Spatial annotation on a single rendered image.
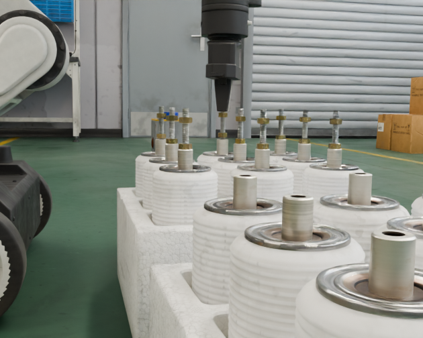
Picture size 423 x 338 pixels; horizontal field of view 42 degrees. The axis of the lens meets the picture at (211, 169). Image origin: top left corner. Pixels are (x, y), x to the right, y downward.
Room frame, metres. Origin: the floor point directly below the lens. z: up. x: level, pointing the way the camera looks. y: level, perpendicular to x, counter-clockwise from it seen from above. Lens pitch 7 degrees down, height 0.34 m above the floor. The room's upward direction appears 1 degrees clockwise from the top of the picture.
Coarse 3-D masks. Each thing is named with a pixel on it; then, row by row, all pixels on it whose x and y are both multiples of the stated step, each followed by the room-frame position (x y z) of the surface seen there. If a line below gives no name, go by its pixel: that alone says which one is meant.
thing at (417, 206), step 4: (416, 200) 0.58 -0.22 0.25; (420, 200) 0.57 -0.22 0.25; (412, 204) 0.58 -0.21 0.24; (416, 204) 0.57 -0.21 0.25; (420, 204) 0.56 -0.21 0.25; (412, 208) 0.57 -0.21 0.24; (416, 208) 0.56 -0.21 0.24; (420, 208) 0.55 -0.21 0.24; (412, 212) 0.57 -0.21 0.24; (416, 212) 0.56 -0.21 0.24; (420, 212) 0.55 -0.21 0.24
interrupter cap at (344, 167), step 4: (312, 164) 0.87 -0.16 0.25; (316, 164) 0.88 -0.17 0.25; (320, 164) 0.87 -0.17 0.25; (324, 164) 0.88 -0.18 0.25; (344, 164) 0.88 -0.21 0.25; (348, 164) 0.88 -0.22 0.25; (316, 168) 0.83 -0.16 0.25; (320, 168) 0.83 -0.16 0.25; (324, 168) 0.82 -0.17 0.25; (328, 168) 0.82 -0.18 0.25; (332, 168) 0.82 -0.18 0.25; (336, 168) 0.82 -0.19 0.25; (340, 168) 0.82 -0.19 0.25; (344, 168) 0.82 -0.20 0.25; (348, 168) 0.82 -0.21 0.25; (352, 168) 0.83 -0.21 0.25; (356, 168) 0.83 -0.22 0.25
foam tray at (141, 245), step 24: (120, 192) 1.02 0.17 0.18; (120, 216) 0.99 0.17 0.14; (144, 216) 0.80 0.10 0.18; (120, 240) 1.00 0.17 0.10; (144, 240) 0.71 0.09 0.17; (168, 240) 0.72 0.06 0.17; (192, 240) 0.72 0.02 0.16; (120, 264) 1.00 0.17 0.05; (144, 264) 0.71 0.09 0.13; (144, 288) 0.71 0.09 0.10; (144, 312) 0.71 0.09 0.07; (144, 336) 0.71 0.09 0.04
